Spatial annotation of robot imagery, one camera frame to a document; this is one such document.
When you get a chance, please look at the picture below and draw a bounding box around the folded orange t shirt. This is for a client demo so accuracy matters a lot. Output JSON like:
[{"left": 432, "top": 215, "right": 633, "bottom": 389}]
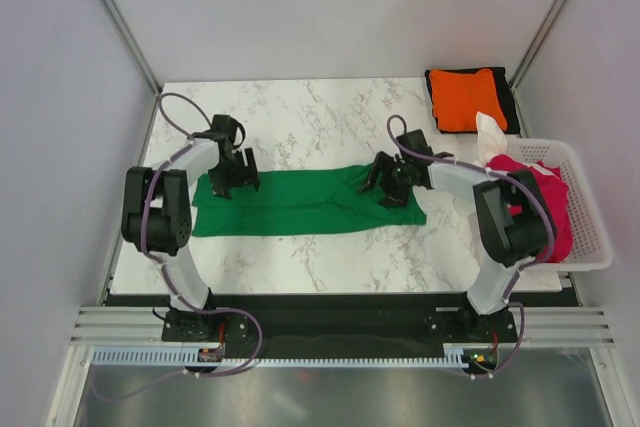
[{"left": 427, "top": 68, "right": 508, "bottom": 133}]

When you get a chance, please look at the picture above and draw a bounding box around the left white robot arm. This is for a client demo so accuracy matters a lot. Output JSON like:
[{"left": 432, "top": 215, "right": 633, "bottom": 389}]
[{"left": 121, "top": 115, "right": 260, "bottom": 340}]

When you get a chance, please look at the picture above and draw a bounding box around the green t shirt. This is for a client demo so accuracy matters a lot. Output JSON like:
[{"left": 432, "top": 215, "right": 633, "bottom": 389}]
[{"left": 192, "top": 165, "right": 427, "bottom": 238}]

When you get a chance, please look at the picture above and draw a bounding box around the folded black t shirt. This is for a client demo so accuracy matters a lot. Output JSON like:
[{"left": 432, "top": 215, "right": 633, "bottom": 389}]
[{"left": 424, "top": 67, "right": 520, "bottom": 135}]

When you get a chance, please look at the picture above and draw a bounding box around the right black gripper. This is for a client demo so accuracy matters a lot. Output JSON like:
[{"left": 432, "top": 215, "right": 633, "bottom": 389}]
[{"left": 357, "top": 151, "right": 413, "bottom": 209}]

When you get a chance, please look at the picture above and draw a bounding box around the aluminium frame post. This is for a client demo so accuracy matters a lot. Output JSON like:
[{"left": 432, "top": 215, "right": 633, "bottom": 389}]
[
  {"left": 99, "top": 0, "right": 162, "bottom": 95},
  {"left": 509, "top": 0, "right": 570, "bottom": 92}
]

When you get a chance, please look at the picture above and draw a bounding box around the white plastic basket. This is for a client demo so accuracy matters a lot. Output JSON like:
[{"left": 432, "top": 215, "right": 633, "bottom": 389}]
[{"left": 481, "top": 137, "right": 613, "bottom": 272}]

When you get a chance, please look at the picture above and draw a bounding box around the white slotted cable duct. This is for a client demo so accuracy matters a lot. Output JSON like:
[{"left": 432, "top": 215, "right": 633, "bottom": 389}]
[{"left": 91, "top": 344, "right": 498, "bottom": 369}]

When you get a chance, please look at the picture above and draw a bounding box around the aluminium extrusion rail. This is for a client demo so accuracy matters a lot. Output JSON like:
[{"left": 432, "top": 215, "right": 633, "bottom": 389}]
[{"left": 70, "top": 307, "right": 614, "bottom": 348}]

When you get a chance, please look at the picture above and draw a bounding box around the left aluminium frame post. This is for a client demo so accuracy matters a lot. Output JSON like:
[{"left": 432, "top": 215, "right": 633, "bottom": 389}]
[{"left": 99, "top": 0, "right": 162, "bottom": 95}]

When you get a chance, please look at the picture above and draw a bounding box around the white t shirt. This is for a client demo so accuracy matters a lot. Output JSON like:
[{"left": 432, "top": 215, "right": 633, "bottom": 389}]
[{"left": 459, "top": 112, "right": 508, "bottom": 169}]

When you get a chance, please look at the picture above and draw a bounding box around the right aluminium frame post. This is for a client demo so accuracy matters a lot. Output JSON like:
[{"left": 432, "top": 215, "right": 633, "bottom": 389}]
[{"left": 509, "top": 0, "right": 570, "bottom": 92}]

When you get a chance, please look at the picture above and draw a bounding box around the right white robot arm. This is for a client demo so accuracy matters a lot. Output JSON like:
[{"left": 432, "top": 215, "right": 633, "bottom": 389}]
[{"left": 358, "top": 130, "right": 555, "bottom": 341}]

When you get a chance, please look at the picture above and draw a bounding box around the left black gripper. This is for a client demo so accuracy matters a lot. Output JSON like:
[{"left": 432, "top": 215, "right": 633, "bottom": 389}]
[{"left": 208, "top": 149, "right": 260, "bottom": 201}]

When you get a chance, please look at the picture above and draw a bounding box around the red t shirt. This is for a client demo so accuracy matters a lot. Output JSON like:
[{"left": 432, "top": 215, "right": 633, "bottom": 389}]
[{"left": 487, "top": 154, "right": 573, "bottom": 263}]

